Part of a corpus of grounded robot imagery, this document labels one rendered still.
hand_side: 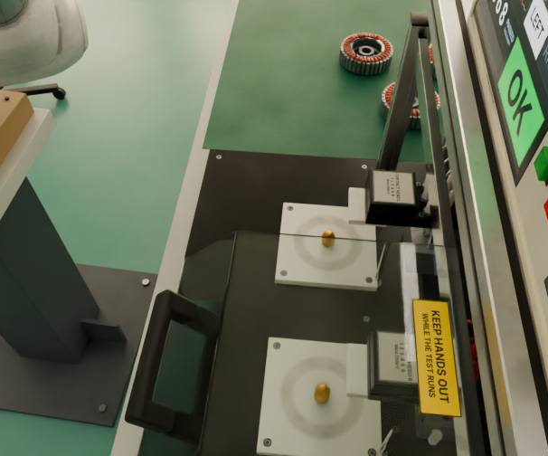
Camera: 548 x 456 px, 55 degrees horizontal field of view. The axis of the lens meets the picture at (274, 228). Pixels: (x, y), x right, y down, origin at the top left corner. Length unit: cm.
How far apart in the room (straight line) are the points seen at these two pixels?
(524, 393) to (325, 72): 90
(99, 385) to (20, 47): 99
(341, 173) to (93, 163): 135
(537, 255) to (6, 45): 75
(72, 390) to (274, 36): 108
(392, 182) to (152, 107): 169
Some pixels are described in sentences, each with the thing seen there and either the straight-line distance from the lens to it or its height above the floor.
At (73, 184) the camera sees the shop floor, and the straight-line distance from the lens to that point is 208.
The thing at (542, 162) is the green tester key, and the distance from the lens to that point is 41.
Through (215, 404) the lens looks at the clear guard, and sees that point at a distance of 41.
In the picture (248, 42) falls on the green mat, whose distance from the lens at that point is 126.
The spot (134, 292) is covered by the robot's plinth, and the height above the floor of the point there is 2.
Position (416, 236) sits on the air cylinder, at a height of 82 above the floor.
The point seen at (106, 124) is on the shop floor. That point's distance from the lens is 227.
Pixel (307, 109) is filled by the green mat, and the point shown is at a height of 75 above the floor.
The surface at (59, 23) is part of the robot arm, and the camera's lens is 95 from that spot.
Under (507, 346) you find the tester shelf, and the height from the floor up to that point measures 111.
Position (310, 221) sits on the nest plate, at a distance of 85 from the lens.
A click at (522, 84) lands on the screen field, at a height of 118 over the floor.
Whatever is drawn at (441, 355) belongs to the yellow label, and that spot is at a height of 107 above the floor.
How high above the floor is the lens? 145
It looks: 53 degrees down
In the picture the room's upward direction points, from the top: straight up
